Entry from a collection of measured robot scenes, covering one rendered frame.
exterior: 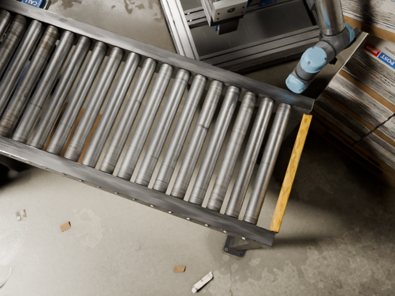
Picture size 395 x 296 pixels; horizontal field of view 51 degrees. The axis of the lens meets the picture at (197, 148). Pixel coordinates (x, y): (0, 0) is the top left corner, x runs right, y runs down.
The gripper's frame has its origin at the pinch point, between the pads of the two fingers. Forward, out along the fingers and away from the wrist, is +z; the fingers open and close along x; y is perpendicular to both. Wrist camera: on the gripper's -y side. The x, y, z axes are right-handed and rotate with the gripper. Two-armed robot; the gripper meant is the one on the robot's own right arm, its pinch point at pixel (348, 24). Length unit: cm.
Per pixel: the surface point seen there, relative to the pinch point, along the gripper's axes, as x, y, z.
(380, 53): -15.1, -4.8, -2.9
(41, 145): 52, 17, -107
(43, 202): 92, -53, -130
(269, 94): 6.2, 0.4, -41.0
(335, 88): -0.3, -33.4, -6.4
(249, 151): -1, -2, -62
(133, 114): 37, 11, -78
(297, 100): -2.3, -2.8, -36.5
